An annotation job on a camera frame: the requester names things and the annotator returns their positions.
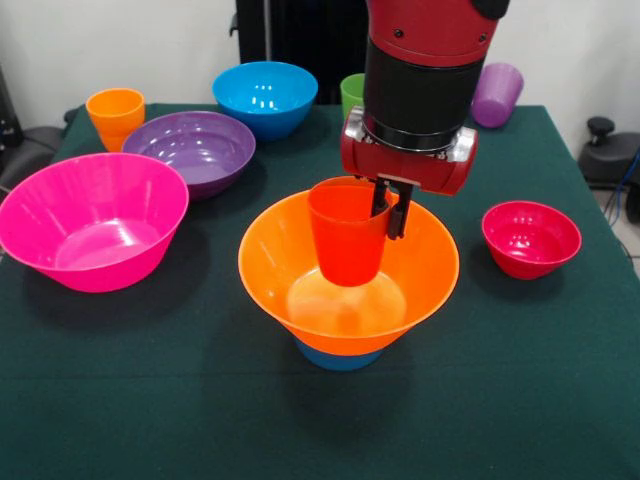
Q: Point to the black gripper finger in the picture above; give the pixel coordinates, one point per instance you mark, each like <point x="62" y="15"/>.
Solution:
<point x="380" y="200"/>
<point x="400" y="215"/>

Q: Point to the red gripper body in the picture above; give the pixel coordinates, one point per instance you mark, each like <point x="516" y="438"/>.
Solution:
<point x="400" y="167"/>

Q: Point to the orange-red cup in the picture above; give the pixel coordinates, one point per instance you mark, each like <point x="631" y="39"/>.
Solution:
<point x="345" y="250"/>

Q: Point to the purple cup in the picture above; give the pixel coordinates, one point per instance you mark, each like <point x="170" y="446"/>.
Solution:
<point x="495" y="100"/>

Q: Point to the large orange bowl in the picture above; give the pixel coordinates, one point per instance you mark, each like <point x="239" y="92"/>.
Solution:
<point x="275" y="260"/>

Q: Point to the small blue bowl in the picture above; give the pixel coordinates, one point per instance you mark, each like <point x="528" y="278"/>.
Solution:
<point x="335" y="361"/>

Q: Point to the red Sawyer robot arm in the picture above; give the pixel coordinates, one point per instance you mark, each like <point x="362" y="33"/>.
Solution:
<point x="420" y="75"/>

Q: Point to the green cup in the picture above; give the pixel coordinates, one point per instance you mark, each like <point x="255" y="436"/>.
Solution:
<point x="351" y="92"/>

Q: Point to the large blue bowl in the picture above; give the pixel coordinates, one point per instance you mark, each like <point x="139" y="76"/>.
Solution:
<point x="270" y="120"/>

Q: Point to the small red bowl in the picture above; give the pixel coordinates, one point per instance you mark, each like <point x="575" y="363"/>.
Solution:
<point x="530" y="257"/>

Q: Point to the purple bowl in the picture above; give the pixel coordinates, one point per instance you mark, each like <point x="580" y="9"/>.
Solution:
<point x="200" y="160"/>

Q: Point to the yellow-orange cup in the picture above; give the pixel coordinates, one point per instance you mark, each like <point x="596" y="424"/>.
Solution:
<point x="117" y="125"/>

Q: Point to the large pink bowl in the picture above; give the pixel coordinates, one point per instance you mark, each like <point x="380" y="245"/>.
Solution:
<point x="115" y="270"/>

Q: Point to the dark green tablecloth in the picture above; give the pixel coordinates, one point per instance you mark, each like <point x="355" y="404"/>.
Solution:
<point x="200" y="425"/>

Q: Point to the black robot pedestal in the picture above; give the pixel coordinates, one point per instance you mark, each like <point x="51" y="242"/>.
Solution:
<point x="300" y="35"/>

